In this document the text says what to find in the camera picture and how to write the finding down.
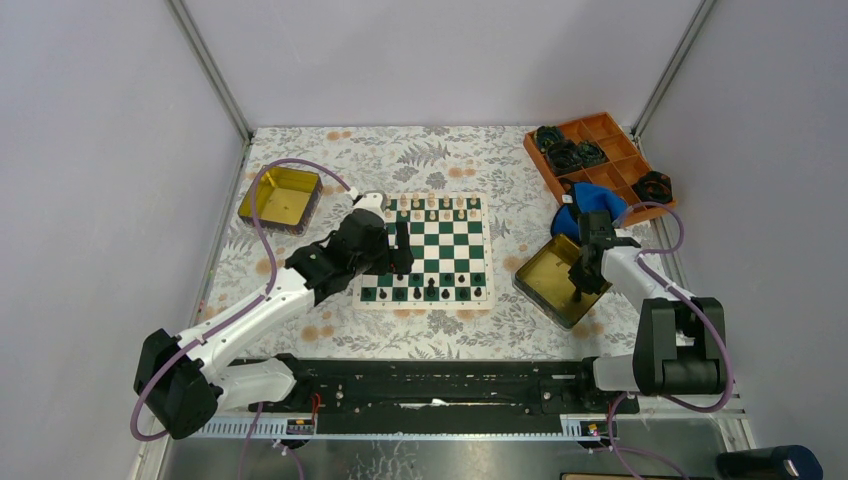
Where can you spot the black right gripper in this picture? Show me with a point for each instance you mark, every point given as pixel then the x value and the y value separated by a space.
pixel 587 286

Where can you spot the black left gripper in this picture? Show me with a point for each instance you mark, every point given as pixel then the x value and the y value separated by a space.
pixel 398 260

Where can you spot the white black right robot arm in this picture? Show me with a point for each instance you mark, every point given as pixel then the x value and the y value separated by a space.
pixel 679 347

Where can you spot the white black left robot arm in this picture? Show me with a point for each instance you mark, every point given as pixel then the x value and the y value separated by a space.
pixel 183 380

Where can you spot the green white chess board mat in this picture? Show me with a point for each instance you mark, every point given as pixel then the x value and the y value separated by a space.
pixel 449 234

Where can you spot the gold tin box right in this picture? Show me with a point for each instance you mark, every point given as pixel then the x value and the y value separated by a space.
pixel 544 280

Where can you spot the black hexagonal part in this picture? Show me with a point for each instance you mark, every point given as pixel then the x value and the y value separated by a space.
pixel 653 189

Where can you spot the floral tablecloth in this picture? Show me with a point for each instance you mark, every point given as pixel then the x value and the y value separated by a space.
pixel 484 159

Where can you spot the orange compartment tray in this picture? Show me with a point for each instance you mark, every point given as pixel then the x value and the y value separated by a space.
pixel 594 150

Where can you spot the gold tin lid left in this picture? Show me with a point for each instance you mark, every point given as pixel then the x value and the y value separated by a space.
pixel 286 200

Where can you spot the dark cylinder bottle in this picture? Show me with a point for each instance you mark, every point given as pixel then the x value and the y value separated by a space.
pixel 787 462

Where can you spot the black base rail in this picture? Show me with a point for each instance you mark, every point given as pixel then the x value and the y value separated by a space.
pixel 439 397

